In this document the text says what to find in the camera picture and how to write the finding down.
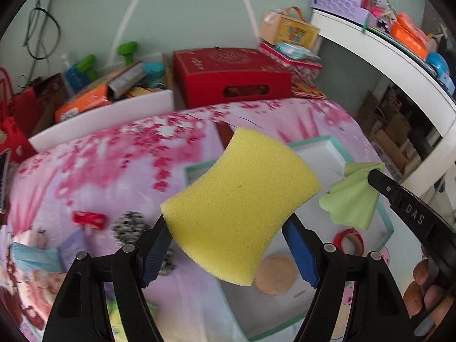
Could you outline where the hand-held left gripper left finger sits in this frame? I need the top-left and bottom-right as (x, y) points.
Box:
(42, 215), (174, 342)

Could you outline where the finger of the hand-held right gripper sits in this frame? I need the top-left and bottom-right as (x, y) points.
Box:
(367, 170), (405, 206)

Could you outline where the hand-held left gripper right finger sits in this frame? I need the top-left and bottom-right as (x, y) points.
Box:
(282, 218), (416, 342)

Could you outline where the light green cloth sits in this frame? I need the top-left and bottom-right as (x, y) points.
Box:
(319, 162), (386, 230)

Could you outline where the black white patterned scrunchie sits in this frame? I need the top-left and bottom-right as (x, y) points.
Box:
(111, 211), (179, 278)

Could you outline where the teal rimmed white box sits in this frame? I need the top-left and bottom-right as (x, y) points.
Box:
(183, 135), (394, 341)

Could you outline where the yellow sponge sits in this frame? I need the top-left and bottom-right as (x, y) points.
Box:
(160, 127), (321, 287)

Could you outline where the person's right hand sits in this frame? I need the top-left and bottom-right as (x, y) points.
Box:
(402, 245), (456, 329)

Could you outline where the tan round puff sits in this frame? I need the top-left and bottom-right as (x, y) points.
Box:
(255, 255), (299, 296)

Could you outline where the red tape roll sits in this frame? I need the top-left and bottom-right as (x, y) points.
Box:
(334, 228), (366, 257)

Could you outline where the red ribbon bow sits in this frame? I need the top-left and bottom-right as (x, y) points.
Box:
(73, 211), (107, 229)

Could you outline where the yellow green cloth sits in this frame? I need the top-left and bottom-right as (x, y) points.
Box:
(105, 297), (159, 332)

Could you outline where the pink printed blanket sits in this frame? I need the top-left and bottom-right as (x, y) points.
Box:
(0, 98), (403, 342)

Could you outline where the red gold printed packet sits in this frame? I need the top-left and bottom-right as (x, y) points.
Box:
(292, 82), (326, 100)

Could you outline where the blue round container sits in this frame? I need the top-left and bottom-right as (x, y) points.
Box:
(427, 53), (450, 81)

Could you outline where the white desk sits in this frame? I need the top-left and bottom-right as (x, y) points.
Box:
(312, 9), (456, 200)

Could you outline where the red patterned tin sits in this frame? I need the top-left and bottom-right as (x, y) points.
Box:
(259, 42), (323, 86)

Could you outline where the white foam board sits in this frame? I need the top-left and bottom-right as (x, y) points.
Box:
(28, 89), (175, 153)

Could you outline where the orange pouch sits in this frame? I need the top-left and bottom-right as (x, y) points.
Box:
(390, 12), (430, 59)

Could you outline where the light blue tissue pack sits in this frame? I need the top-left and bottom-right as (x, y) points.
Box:
(275, 42), (319, 60)

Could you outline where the orange cardboard box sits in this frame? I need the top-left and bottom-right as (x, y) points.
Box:
(54, 85), (111, 123)

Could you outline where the small tan gift box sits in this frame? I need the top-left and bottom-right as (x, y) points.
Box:
(276, 6), (320, 50)

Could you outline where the open grey carton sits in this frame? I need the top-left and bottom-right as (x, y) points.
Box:
(107, 60), (146, 102)

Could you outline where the red gift box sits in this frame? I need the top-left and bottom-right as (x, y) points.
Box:
(173, 47), (293, 109)

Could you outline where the red felt bag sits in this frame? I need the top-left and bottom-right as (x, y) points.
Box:
(0, 68), (38, 164)

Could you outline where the dark red paper bag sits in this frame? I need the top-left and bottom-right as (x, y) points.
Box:
(14, 73), (70, 132)

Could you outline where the blue water bottle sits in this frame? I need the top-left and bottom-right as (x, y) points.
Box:
(60, 53), (84, 93)

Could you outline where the green dumbbell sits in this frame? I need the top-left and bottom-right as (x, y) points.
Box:
(117, 42), (138, 65)
(76, 54), (98, 82)

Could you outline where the black cable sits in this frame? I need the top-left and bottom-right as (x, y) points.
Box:
(21, 0), (63, 89)

